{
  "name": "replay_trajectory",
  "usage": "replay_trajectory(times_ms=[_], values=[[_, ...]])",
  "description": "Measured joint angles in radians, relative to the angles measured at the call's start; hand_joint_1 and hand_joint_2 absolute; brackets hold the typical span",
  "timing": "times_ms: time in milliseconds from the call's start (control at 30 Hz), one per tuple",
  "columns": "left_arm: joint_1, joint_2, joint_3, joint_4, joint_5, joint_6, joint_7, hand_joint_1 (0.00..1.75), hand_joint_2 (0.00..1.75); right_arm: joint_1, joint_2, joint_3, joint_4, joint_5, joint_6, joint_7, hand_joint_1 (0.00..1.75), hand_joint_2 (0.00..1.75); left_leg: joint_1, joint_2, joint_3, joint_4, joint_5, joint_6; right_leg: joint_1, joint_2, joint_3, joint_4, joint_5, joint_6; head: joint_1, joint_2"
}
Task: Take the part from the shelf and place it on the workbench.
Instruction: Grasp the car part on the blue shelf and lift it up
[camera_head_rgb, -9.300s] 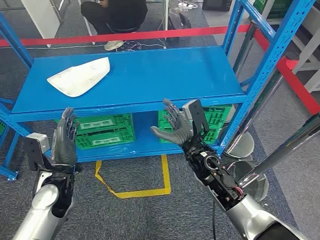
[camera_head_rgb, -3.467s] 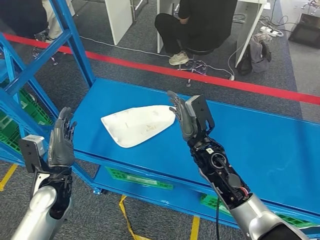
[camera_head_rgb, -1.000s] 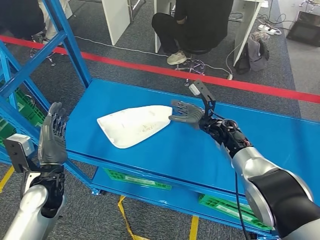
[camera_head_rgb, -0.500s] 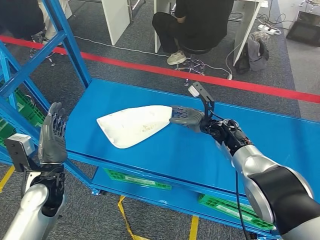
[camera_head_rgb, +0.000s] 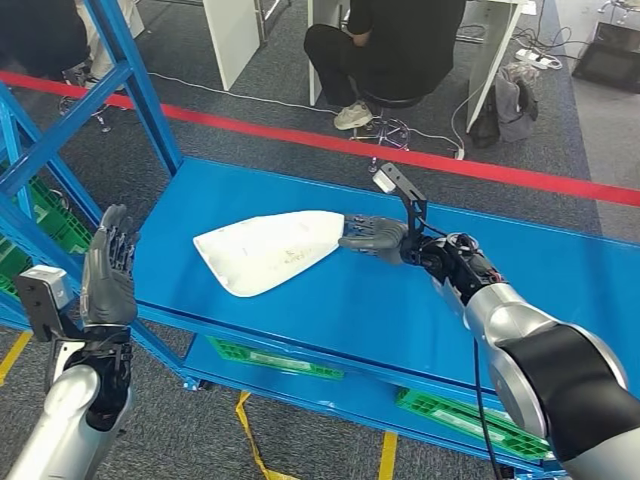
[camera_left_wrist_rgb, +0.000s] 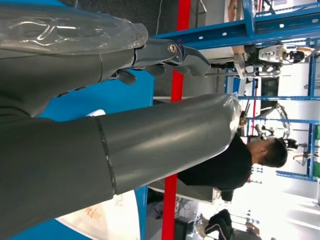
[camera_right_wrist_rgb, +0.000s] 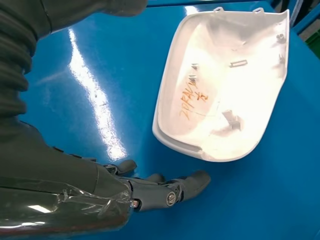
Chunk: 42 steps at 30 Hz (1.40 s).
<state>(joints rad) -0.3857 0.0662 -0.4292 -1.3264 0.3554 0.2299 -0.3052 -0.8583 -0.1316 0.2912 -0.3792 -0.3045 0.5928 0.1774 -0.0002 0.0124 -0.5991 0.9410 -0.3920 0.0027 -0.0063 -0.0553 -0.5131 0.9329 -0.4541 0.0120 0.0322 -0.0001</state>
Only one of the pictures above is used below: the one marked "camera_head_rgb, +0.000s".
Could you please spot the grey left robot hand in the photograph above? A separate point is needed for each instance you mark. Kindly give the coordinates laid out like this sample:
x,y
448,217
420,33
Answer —
x,y
107,291

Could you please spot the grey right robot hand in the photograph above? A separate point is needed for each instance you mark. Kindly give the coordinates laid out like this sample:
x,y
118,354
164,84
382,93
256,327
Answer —
x,y
383,238

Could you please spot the white curved plastic part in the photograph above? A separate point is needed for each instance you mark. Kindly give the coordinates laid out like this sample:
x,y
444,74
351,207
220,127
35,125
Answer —
x,y
270,252

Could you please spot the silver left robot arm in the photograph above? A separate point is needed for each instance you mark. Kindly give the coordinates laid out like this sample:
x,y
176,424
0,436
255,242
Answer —
x,y
65,424

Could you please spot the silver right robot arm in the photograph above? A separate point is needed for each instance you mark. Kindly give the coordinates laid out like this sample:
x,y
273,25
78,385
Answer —
x,y
575,384

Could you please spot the blue metal shelf rack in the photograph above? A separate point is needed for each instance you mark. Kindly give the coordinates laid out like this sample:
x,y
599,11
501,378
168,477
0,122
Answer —
x,y
400,298

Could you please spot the green plastic crate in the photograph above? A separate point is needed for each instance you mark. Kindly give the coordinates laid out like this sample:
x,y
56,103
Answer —
x,y
450,414
60,228
275,361

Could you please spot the black round stool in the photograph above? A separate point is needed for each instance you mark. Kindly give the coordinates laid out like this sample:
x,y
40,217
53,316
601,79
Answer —
x,y
385,129

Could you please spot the person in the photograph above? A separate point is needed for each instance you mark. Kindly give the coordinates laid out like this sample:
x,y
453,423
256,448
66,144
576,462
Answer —
x,y
400,46
40,33

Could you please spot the red barrier belt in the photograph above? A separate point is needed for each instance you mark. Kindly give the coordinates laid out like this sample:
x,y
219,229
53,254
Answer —
x,y
250,126

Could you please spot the grey bag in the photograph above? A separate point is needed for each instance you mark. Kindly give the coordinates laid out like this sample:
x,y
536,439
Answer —
x,y
510,106

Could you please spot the chrome swivel chair base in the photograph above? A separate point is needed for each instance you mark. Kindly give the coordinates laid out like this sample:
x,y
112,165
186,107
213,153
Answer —
x,y
80,79

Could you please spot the white desk panel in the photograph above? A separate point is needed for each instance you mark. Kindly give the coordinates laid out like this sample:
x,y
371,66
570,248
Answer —
x,y
232,40
492,60

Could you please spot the white power strip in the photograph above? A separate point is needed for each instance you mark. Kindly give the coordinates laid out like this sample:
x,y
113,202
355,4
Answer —
x,y
537,60

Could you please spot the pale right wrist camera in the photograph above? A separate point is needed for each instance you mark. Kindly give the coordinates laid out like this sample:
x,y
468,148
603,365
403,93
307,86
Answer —
x,y
384,180

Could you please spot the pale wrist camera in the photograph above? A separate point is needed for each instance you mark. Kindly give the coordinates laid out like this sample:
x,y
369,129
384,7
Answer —
x,y
384,180
42,298

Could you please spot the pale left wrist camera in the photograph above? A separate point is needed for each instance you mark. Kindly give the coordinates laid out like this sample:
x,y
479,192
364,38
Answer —
x,y
42,298

